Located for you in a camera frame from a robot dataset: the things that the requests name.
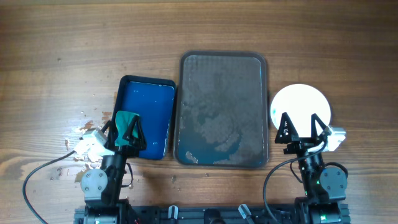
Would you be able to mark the green sponge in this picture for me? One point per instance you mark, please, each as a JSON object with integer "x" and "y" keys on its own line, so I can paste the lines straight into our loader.
{"x": 122, "y": 121}

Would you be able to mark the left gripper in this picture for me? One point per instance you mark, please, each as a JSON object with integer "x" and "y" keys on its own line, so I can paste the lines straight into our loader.
{"x": 136, "y": 144}

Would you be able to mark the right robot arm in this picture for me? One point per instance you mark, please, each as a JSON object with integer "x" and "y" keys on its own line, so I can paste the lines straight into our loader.
{"x": 324, "y": 183}

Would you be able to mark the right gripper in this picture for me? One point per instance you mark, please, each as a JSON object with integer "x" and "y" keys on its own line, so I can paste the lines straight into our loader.
{"x": 306, "y": 143}

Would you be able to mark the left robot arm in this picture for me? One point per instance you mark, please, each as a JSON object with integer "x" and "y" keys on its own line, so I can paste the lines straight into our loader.
{"x": 101, "y": 187}

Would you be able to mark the grey serving tray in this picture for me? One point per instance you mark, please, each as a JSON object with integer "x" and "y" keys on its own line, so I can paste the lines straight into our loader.
{"x": 221, "y": 116}

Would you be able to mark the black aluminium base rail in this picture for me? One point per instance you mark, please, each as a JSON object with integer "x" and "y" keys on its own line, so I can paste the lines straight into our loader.
{"x": 284, "y": 213}

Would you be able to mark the white plate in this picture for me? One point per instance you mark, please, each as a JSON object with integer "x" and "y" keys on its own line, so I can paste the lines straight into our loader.
{"x": 300, "y": 101}

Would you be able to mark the black tub of blue water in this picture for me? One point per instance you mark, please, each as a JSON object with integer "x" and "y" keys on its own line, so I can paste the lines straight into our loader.
{"x": 153, "y": 100}

